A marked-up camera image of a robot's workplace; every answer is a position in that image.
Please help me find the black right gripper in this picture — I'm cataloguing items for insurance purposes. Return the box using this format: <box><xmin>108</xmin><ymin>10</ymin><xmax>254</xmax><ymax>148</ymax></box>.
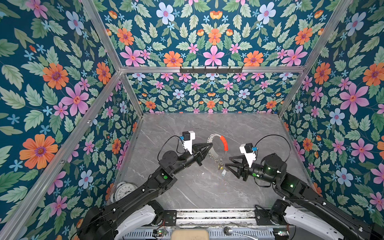
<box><xmin>225</xmin><ymin>155</ymin><xmax>278</xmax><ymax>187</ymax></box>

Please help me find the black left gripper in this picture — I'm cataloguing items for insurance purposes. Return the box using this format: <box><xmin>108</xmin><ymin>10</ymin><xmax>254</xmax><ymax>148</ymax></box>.
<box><xmin>171</xmin><ymin>140</ymin><xmax>214</xmax><ymax>176</ymax></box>

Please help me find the metal keyring with red grip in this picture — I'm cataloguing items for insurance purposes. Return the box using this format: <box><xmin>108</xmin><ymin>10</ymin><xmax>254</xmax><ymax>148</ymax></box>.
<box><xmin>207</xmin><ymin>133</ymin><xmax>229</xmax><ymax>170</ymax></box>

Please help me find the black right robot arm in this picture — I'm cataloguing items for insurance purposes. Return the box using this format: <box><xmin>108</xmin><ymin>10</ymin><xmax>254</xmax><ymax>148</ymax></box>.
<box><xmin>225</xmin><ymin>153</ymin><xmax>384</xmax><ymax>240</ymax></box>

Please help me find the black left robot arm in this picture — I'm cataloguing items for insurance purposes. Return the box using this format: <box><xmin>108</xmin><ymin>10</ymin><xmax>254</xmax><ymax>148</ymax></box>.
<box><xmin>76</xmin><ymin>143</ymin><xmax>213</xmax><ymax>240</ymax></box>

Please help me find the round metal knob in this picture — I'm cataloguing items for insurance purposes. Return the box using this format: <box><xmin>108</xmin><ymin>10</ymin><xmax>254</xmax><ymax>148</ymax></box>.
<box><xmin>224</xmin><ymin>226</ymin><xmax>233</xmax><ymax>236</ymax></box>

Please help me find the black hook rack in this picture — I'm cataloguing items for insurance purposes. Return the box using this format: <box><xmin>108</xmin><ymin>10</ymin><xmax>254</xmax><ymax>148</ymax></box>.
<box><xmin>179</xmin><ymin>66</ymin><xmax>243</xmax><ymax>75</ymax></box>

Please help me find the beige pad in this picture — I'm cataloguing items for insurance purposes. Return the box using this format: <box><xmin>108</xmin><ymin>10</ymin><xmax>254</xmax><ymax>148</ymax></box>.
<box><xmin>170</xmin><ymin>230</ymin><xmax>210</xmax><ymax>240</ymax></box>

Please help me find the white analog clock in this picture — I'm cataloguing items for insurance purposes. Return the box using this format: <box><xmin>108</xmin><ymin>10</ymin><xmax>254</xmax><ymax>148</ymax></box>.
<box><xmin>110</xmin><ymin>182</ymin><xmax>138</xmax><ymax>203</ymax></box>

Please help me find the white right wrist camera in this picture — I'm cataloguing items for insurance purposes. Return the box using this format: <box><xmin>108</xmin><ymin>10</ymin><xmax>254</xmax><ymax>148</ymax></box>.
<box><xmin>239</xmin><ymin>143</ymin><xmax>258</xmax><ymax>167</ymax></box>

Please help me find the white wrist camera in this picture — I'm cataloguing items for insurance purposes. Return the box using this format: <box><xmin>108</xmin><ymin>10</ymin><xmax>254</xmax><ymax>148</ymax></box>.
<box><xmin>239</xmin><ymin>143</ymin><xmax>258</xmax><ymax>167</ymax></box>
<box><xmin>180</xmin><ymin>131</ymin><xmax>196</xmax><ymax>155</ymax></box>

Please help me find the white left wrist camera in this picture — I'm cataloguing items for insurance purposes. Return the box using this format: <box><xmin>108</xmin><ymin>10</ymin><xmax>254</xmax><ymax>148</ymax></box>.
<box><xmin>180</xmin><ymin>131</ymin><xmax>196</xmax><ymax>155</ymax></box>

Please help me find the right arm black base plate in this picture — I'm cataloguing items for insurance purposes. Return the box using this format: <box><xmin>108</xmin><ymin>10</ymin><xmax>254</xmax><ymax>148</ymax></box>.
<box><xmin>254</xmin><ymin>205</ymin><xmax>286</xmax><ymax>226</ymax></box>

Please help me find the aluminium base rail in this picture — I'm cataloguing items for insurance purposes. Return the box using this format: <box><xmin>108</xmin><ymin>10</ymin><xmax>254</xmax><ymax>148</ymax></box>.
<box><xmin>119</xmin><ymin>207</ymin><xmax>289</xmax><ymax>229</ymax></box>

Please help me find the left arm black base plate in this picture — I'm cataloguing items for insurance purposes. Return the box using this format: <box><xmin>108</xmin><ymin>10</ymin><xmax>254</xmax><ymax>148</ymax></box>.
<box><xmin>152</xmin><ymin>210</ymin><xmax>178</xmax><ymax>227</ymax></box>

